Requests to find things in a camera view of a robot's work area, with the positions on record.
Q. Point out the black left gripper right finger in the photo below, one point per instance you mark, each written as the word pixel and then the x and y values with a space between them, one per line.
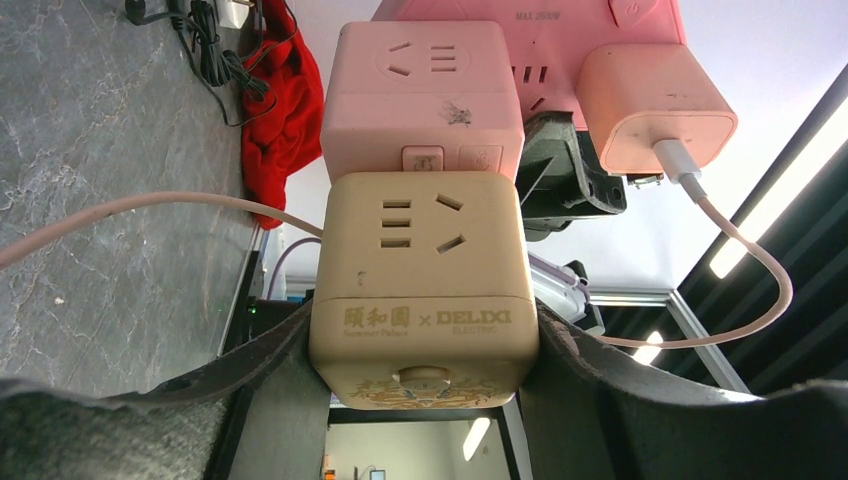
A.
pixel 591 412

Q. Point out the beige cube adapter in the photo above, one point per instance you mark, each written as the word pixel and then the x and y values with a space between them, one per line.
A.
pixel 423 297

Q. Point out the salmon usb charger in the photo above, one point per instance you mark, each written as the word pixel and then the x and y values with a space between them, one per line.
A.
pixel 635 95

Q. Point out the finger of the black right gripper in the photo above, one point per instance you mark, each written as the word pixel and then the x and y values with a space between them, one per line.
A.
pixel 559 178

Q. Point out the pink cube adapter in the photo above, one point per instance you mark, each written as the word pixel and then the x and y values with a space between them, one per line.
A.
pixel 421 96

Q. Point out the red cloth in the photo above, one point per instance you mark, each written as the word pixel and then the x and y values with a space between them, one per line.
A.
pixel 283 134

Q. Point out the white square plug adapter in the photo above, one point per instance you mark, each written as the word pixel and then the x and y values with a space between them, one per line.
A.
pixel 232 14

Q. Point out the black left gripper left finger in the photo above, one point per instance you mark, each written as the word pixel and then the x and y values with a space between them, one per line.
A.
pixel 258 412

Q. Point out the pink triangular power strip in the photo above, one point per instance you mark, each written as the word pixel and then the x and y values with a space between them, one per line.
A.
pixel 548 40

